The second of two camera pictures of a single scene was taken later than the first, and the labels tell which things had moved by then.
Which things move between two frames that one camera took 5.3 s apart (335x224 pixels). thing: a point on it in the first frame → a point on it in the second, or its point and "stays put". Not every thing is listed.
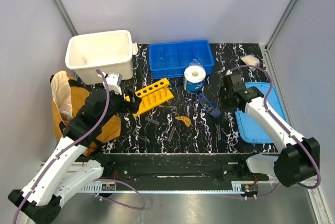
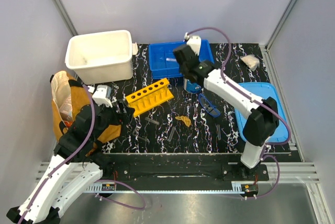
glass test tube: x=219 y=134 stays put
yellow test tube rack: x=153 y=95 stays put
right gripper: x=222 y=92 → x=195 y=54
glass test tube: x=152 y=121 stays put
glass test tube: x=171 y=133 stays put
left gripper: x=132 y=106 → x=121 y=118
